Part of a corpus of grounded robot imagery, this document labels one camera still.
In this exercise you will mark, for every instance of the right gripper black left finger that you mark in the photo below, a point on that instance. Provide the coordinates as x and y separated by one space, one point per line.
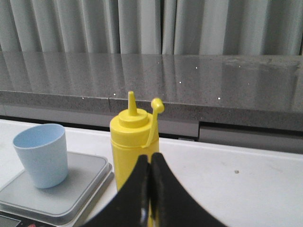
130 206

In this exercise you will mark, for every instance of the silver digital kitchen scale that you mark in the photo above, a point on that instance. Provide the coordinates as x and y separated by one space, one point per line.
23 205

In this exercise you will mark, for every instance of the grey stone counter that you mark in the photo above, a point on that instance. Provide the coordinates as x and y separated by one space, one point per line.
245 101

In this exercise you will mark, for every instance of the grey curtain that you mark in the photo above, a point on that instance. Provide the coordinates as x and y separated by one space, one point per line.
219 27

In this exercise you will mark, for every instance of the yellow squeeze bottle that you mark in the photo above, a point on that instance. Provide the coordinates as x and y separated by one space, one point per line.
134 132

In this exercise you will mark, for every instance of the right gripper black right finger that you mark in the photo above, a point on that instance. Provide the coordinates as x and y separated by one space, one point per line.
171 204

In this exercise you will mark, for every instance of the light blue plastic cup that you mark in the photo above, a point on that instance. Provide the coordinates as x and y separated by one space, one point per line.
42 151

